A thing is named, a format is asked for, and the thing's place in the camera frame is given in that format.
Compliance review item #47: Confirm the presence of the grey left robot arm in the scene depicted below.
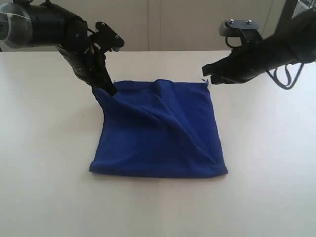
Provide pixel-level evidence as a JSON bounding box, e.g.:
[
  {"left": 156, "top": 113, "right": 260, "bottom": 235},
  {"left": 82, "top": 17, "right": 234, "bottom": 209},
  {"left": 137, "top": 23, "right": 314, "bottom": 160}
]
[{"left": 0, "top": 0, "right": 124, "bottom": 96}]

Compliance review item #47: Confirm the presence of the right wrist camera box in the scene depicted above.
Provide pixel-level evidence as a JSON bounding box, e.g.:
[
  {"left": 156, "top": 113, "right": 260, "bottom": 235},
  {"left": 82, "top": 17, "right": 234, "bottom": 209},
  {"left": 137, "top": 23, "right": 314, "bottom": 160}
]
[{"left": 219, "top": 19, "right": 259, "bottom": 38}]

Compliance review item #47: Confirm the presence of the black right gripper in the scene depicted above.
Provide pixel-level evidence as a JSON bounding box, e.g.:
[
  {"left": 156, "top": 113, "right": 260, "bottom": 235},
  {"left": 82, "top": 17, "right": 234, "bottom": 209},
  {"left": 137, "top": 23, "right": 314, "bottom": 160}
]
[{"left": 202, "top": 32, "right": 299, "bottom": 85}]

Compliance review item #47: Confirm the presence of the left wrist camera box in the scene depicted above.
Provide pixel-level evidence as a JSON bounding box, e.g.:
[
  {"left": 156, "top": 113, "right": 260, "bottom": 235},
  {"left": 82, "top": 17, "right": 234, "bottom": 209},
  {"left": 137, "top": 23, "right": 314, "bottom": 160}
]
[{"left": 95, "top": 22, "right": 125, "bottom": 53}]

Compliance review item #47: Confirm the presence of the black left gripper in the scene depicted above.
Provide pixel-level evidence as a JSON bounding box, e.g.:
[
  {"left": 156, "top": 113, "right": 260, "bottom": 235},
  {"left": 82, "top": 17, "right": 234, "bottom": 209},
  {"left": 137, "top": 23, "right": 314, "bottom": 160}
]
[{"left": 55, "top": 21, "right": 118, "bottom": 96}]

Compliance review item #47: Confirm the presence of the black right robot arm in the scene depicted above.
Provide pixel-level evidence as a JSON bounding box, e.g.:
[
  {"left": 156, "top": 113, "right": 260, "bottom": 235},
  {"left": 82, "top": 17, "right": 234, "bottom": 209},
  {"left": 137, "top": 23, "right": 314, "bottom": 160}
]
[{"left": 202, "top": 9, "right": 316, "bottom": 90}]

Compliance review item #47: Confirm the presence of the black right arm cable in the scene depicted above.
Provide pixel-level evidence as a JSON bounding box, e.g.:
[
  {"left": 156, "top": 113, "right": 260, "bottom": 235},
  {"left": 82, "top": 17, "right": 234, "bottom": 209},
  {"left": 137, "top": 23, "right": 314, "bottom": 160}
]
[{"left": 225, "top": 36, "right": 306, "bottom": 91}]

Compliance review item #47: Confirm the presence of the black window frame post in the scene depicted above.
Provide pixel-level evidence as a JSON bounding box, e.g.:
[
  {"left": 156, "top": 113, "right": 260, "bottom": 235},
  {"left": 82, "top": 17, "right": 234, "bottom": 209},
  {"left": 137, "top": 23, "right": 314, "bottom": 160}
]
[{"left": 275, "top": 0, "right": 298, "bottom": 33}]

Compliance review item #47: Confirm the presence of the blue microfiber cloth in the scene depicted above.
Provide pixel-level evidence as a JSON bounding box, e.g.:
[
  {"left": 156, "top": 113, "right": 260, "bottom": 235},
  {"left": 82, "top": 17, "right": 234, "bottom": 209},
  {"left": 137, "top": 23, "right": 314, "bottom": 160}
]
[{"left": 89, "top": 79, "right": 228, "bottom": 178}]

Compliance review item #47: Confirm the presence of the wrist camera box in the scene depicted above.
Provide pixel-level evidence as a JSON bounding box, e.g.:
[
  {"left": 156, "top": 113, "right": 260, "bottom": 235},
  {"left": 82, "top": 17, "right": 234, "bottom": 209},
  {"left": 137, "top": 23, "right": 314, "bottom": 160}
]
[
  {"left": 219, "top": 19, "right": 259, "bottom": 38},
  {"left": 95, "top": 22, "right": 125, "bottom": 53}
]

